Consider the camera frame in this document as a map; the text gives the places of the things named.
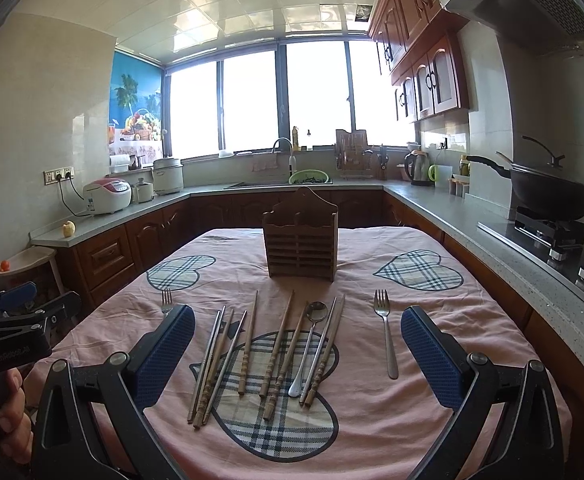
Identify steel chopstick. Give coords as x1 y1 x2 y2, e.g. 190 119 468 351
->
188 306 226 424
202 310 247 425
298 297 336 405

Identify carved wooden chopstick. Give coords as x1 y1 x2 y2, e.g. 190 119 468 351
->
259 290 295 399

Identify kitchen faucet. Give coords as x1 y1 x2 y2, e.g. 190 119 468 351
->
271 138 297 177

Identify person's left hand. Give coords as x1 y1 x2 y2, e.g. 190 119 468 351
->
0 368 34 465

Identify yellow apple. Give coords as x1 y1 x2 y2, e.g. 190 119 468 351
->
62 220 76 237

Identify steel fork left side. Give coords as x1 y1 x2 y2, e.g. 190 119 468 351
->
162 288 173 315

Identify steel fork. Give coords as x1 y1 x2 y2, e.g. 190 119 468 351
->
162 288 173 315
373 289 399 380

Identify white red rice cooker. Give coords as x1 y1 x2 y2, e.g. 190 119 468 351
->
82 178 131 216

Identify small white pot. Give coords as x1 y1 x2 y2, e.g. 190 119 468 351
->
131 178 154 204

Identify steel fork right side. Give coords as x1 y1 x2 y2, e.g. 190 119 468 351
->
373 289 399 380

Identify gas stove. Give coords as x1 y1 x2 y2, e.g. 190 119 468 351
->
478 206 584 282

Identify white electric pressure cooker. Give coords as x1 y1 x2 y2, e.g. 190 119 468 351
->
152 157 183 195

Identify pink heart-patterned tablecloth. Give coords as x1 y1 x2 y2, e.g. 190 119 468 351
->
24 226 573 480

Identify black wok with lid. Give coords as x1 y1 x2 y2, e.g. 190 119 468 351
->
467 136 584 221

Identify tropical fruit poster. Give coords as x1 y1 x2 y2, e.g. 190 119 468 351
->
107 51 163 167

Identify green mug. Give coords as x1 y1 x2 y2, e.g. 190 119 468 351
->
427 165 438 182

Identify steel electric kettle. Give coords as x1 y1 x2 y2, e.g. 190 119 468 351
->
403 150 434 186

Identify wooden utensil holder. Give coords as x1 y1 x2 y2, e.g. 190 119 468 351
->
263 186 339 282

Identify wooden dish rack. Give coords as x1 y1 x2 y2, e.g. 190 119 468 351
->
335 129 373 179

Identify green colander with vegetables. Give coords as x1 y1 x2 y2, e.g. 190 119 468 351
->
289 169 331 185

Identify wooden upper cabinets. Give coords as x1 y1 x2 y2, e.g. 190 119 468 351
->
368 0 470 122

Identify wall power socket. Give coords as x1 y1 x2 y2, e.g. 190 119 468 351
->
43 166 75 185

